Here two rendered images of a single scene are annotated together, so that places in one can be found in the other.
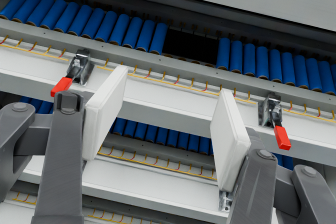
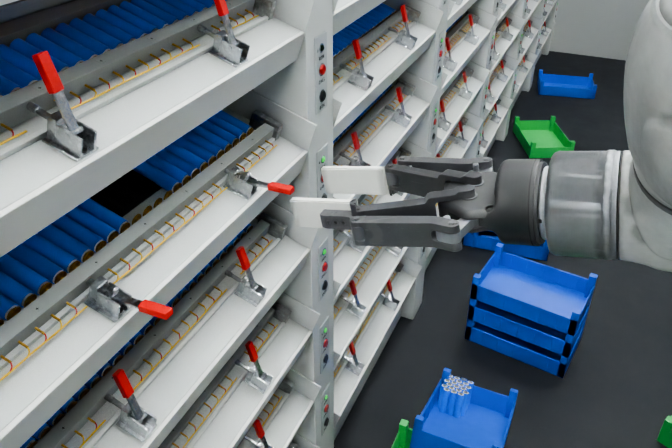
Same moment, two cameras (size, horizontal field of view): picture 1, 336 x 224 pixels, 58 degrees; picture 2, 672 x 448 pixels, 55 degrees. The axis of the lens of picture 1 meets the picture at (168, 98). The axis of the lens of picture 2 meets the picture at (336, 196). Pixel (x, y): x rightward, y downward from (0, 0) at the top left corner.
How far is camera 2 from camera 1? 0.55 m
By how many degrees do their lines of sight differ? 54
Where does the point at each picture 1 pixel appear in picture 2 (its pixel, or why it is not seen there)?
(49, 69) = (85, 332)
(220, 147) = (365, 184)
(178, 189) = (218, 330)
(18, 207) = not seen: outside the picture
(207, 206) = (248, 314)
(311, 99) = (247, 150)
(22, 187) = not seen: outside the picture
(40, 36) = (41, 313)
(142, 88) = (160, 260)
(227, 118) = (356, 171)
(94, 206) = not seen: outside the picture
